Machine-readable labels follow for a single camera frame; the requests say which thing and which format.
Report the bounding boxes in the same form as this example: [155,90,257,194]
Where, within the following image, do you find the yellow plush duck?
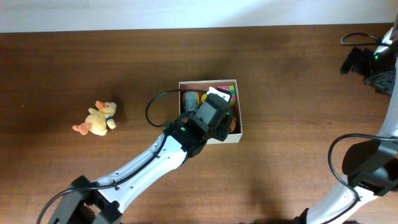
[72,101,117,136]

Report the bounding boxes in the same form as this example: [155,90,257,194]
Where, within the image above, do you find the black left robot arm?
[45,90,233,224]

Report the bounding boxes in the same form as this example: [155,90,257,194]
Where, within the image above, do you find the brown plush capybara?
[229,117,237,133]

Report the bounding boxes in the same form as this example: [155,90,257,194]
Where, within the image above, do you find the multicolour puzzle cube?
[218,85,236,106]

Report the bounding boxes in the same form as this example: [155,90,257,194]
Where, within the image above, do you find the yellow grey toy truck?
[182,91,200,112]

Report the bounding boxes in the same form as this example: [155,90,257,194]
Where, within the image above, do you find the white cardboard box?
[178,80,243,144]

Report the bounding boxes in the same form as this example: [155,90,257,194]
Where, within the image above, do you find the yellow wooden rattle drum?
[200,93,207,103]

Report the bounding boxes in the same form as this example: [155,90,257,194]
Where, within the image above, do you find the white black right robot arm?
[293,24,397,224]

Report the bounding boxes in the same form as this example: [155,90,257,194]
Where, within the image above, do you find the black left camera cable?
[36,88,208,224]

